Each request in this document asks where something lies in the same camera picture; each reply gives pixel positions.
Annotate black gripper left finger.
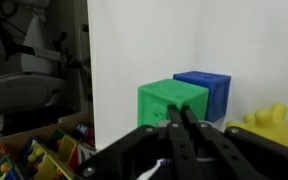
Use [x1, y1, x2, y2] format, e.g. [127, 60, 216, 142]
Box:
[167, 105, 200, 180]

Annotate yellow spiky star toy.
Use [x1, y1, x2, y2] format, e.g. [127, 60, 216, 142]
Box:
[226, 103, 288, 147]

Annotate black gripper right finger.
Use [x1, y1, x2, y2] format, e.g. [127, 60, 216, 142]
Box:
[181, 105, 266, 180]

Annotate dark blue cube block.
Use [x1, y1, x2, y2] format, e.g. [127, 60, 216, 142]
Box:
[173, 71, 231, 122]

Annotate toy shelf with bins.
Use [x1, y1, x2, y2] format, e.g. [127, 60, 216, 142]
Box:
[0, 113, 94, 180]

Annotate green cube block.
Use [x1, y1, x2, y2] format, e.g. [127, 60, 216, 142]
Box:
[137, 79, 209, 126]

